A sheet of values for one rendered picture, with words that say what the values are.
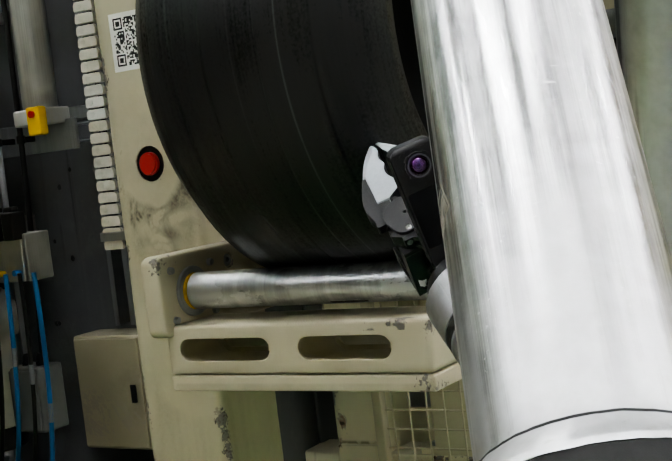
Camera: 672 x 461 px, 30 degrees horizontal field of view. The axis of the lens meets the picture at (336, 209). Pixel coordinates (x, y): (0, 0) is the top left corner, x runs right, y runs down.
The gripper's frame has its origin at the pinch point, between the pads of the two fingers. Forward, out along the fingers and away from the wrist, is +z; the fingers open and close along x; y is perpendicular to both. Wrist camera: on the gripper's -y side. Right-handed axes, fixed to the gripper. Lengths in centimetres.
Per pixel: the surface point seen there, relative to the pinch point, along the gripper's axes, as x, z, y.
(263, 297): -17.0, 9.0, 20.5
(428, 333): -3.3, -9.1, 18.2
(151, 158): -21.8, 35.8, 15.7
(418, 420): -2, 52, 113
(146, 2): -13.8, 24.1, -12.1
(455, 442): 0, 28, 91
